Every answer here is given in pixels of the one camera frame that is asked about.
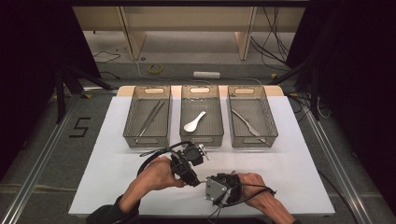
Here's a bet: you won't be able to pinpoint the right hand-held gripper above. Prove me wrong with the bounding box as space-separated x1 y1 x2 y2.
205 173 243 207

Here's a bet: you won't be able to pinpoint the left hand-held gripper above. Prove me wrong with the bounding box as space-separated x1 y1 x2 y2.
170 143 210 188

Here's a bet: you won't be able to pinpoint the white ceramic spoon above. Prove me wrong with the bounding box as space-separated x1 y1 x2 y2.
183 110 207 133

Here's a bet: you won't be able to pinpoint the smoky clear plastic bin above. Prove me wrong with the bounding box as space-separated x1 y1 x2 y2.
226 85 279 149
178 84 225 148
122 85 173 149

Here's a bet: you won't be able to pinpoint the metal chopstick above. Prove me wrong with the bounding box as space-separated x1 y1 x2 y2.
134 100 163 145
138 100 165 138

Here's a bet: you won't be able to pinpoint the metal fork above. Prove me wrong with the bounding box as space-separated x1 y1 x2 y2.
244 119 268 144

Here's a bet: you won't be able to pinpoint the metal table knife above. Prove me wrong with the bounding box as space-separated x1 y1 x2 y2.
231 108 255 133

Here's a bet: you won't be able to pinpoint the person's left hand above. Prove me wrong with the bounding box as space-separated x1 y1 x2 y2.
136 156 187 191

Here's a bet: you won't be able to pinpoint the person's right hand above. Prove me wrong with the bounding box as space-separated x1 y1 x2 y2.
238 172 276 210

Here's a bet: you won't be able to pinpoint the white power strip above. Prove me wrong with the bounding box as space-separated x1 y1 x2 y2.
192 71 221 79

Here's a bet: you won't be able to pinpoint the light wooden board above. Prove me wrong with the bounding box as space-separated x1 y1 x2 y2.
116 85 285 98

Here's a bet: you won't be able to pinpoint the yellow tape roll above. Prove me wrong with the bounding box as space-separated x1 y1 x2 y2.
147 63 163 76

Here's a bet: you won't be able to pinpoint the black tripod stand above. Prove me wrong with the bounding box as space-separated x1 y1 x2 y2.
266 55 322 121
53 61 114 124

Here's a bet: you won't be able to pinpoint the beige wooden shelf unit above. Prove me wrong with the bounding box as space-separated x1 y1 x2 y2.
72 5 308 62

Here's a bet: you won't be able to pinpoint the black curtain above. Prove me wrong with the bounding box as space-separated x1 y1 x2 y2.
0 0 103 183
284 0 396 206

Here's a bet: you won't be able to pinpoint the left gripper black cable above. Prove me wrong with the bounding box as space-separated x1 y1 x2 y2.
136 140 194 177

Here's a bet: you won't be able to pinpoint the aluminium floor rail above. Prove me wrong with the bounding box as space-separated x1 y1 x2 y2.
303 102 375 224
0 89 87 224

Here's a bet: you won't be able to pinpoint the tangled floor cables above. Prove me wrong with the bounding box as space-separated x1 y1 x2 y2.
287 91 332 123

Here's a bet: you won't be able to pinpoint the thin black floor cable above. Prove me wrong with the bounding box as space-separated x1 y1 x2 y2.
92 50 122 80

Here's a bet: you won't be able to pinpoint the black cable bundle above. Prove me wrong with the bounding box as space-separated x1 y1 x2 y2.
249 6 291 73

